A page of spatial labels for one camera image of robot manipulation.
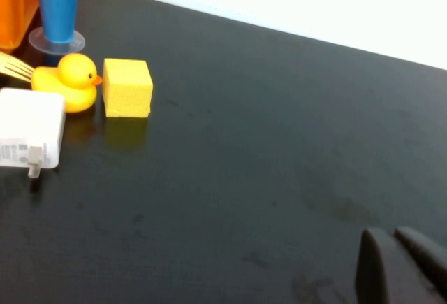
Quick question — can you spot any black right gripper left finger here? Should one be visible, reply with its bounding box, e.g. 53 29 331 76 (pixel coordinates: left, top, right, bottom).
354 227 444 304

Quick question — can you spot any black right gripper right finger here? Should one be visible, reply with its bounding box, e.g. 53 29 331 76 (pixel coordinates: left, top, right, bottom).
393 226 447 304

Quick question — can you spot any orange plastic cutlery crate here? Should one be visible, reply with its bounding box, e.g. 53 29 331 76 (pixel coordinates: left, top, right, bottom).
0 0 40 53

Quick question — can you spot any yellow foam cube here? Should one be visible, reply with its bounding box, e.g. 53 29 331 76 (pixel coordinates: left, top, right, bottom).
101 58 154 119

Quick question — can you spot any yellow rubber duck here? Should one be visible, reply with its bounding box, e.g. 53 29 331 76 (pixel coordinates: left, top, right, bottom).
30 53 103 114

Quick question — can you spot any white power adapter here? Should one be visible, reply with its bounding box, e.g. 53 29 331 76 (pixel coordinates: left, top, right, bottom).
0 87 66 179

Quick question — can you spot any yellow plastic fork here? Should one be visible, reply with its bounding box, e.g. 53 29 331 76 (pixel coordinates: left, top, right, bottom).
0 51 36 82

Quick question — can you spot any blue cone cup clear base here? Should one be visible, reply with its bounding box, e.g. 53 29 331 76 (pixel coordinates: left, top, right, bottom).
28 0 87 56

